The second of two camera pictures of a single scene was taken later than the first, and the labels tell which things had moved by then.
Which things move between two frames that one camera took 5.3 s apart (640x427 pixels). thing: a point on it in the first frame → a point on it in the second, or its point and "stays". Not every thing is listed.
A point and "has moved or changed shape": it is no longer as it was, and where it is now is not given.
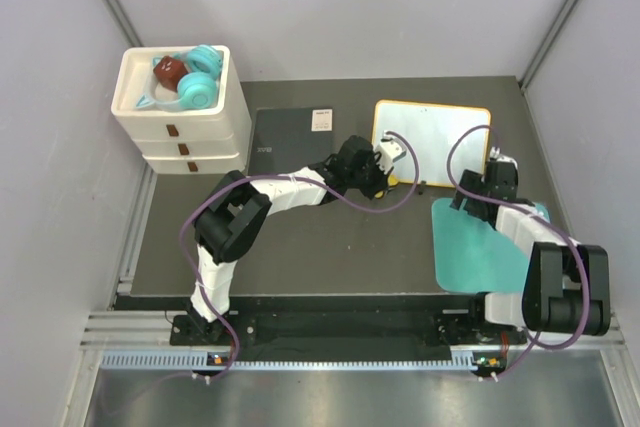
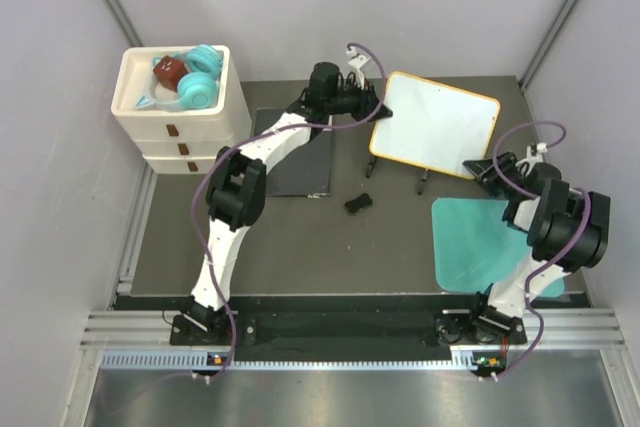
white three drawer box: (209, 140) stays
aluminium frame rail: (130, 330) stays
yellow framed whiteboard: (431, 131) has moved or changed shape
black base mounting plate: (343, 329) stays
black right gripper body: (473, 182) → (493, 185)
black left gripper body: (368, 179) → (351, 101)
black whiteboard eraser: (392, 181) → (361, 202)
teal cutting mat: (471, 256) stays
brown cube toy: (169, 71) stays
